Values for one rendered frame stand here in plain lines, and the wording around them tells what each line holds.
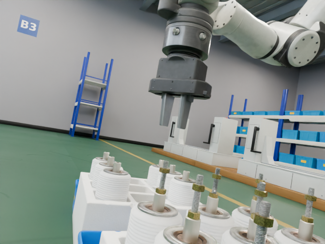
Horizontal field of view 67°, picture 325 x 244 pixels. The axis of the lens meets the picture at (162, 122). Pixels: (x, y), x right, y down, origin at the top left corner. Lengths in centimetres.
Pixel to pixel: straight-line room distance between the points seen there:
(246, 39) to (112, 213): 54
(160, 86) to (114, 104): 626
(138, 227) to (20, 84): 619
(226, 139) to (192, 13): 339
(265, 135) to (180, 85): 287
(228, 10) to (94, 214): 58
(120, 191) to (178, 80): 41
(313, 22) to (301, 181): 219
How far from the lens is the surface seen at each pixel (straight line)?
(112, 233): 54
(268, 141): 327
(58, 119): 649
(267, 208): 27
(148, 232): 44
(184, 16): 47
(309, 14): 68
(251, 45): 59
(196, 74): 44
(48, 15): 689
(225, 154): 380
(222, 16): 57
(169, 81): 45
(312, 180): 268
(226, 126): 377
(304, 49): 63
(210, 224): 49
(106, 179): 74
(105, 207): 71
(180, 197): 82
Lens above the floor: 39
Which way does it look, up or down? 3 degrees up
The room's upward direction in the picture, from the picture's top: 10 degrees clockwise
